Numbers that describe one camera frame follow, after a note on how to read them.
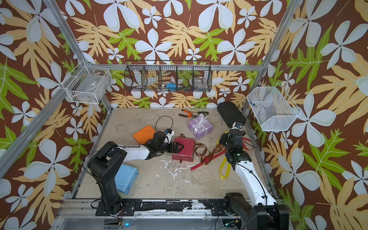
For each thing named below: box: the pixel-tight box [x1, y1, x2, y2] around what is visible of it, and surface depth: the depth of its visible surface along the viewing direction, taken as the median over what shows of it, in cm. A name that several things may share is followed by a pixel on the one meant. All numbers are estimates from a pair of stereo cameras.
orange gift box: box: [133, 124, 156, 145], surface depth 100 cm
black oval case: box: [217, 101, 247, 128], surface depth 113 cm
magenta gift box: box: [171, 137, 196, 162], surface depth 92 cm
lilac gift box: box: [187, 116, 214, 140], surface depth 101 cm
